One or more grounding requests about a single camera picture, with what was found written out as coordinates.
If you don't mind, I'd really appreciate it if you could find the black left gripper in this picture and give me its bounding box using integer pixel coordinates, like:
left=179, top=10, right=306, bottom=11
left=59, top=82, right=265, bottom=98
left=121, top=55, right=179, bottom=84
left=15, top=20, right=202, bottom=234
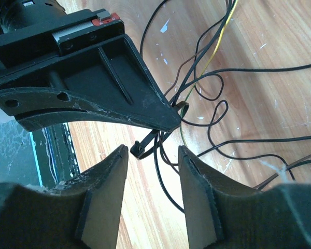
left=0, top=9, right=181, bottom=131

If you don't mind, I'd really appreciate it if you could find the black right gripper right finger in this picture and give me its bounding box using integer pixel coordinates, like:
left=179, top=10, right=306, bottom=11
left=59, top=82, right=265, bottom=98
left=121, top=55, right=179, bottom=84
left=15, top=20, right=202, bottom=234
left=178, top=146, right=311, bottom=248

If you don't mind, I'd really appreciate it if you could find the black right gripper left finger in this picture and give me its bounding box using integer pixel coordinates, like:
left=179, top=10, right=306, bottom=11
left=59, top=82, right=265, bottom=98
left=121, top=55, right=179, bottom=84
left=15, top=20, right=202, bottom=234
left=0, top=145, right=129, bottom=248

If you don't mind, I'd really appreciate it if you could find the black zip tie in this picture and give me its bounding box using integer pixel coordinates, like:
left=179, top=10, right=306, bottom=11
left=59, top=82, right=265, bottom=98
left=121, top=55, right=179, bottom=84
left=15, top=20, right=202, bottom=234
left=130, top=101, right=189, bottom=160

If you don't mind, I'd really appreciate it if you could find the green yellow wire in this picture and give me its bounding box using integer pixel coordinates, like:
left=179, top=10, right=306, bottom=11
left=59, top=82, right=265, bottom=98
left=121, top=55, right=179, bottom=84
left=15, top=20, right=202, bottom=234
left=179, top=0, right=239, bottom=148

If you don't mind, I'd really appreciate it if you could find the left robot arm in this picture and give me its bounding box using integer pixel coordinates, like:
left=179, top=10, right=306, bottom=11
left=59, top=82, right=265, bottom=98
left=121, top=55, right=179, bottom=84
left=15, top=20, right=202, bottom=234
left=0, top=1, right=181, bottom=132

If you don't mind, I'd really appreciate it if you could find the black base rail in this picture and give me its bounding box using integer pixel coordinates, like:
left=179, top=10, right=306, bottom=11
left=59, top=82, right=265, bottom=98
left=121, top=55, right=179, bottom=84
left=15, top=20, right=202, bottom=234
left=30, top=123, right=80, bottom=188

